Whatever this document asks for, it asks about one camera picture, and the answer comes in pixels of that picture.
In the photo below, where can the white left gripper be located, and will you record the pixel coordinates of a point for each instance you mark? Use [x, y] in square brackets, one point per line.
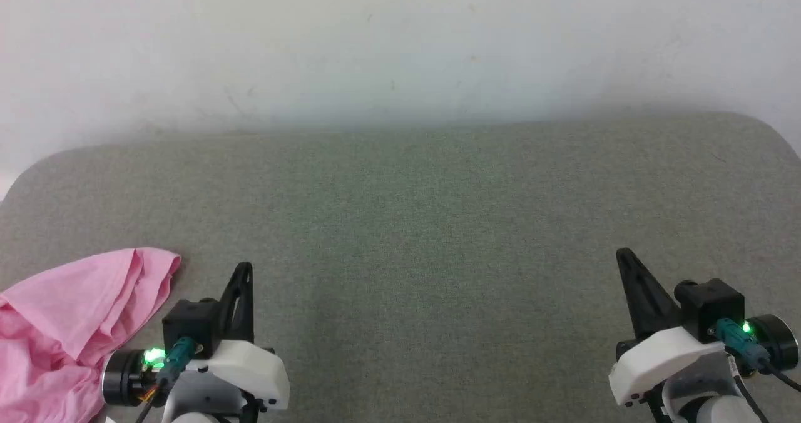
[250, 366]

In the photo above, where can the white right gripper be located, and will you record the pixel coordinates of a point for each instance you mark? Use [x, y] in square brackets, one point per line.
[657, 360]

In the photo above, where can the pink cloth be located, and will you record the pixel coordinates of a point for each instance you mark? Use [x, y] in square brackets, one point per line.
[56, 323]

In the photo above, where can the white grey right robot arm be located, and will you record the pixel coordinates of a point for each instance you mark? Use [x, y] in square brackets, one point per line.
[707, 388]

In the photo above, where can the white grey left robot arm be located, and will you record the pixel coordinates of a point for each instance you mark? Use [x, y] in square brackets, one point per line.
[200, 395]

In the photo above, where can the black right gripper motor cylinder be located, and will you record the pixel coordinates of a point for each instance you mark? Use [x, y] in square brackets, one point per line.
[779, 341]

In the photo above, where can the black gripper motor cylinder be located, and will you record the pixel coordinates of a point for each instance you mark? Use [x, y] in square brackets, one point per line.
[122, 379]
[779, 341]

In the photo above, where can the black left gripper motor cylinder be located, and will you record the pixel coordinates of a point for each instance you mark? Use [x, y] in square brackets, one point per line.
[122, 379]

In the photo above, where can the grey-green fabric sofa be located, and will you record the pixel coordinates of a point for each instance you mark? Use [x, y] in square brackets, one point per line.
[413, 235]

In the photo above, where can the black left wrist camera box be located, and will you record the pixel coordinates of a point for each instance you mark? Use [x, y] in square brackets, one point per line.
[188, 320]

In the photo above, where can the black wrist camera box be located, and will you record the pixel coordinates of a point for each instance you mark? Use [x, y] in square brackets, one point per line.
[710, 304]
[188, 320]

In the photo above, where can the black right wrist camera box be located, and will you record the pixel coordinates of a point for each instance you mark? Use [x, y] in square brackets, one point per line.
[710, 304]

